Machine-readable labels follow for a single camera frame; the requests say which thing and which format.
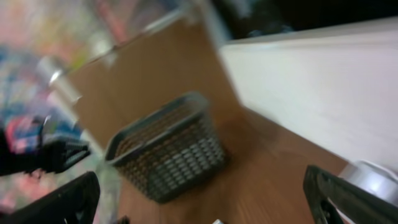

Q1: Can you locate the white barcode scanner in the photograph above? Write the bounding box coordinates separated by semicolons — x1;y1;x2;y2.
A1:
339;160;397;206

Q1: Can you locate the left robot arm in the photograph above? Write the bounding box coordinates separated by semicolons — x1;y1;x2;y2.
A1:
1;129;91;176

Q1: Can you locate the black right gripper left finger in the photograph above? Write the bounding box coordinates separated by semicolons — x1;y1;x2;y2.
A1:
1;171;100;224

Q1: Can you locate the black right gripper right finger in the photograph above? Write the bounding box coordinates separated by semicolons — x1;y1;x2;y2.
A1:
303;165;397;224

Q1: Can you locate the grey plastic basket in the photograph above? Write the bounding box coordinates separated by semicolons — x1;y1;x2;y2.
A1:
104;91;226;203

